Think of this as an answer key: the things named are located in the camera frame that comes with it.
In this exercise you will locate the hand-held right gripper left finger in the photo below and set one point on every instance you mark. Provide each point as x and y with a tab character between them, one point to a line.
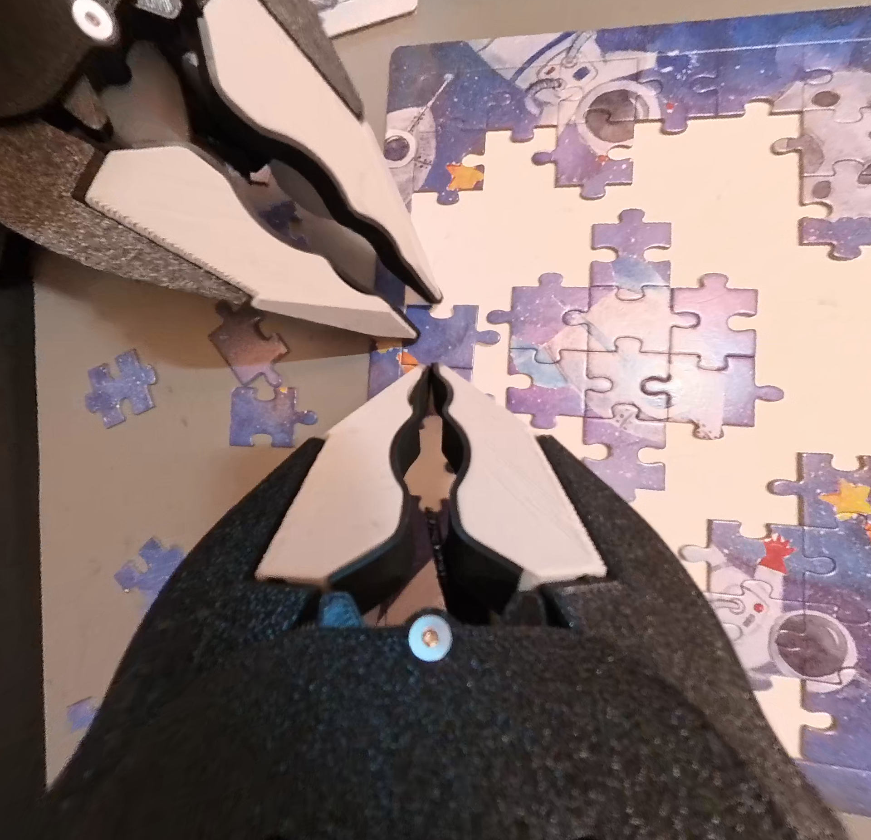
333	506

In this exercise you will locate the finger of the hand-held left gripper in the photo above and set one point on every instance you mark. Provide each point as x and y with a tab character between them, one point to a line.
292	77
177	200

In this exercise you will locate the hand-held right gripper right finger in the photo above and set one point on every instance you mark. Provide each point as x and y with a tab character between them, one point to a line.
524	506

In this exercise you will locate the blue puzzle pieces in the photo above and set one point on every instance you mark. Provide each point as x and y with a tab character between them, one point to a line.
265	418

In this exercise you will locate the assembled space puzzle pieces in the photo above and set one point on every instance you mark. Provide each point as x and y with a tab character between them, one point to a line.
633	350

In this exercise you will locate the blue starry jigsaw piece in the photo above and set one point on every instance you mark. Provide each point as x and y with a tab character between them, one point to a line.
442	329

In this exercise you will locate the space jigsaw puzzle tray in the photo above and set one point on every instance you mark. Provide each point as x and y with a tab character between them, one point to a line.
517	241

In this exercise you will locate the grey desk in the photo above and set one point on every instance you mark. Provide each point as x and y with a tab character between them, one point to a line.
136	486

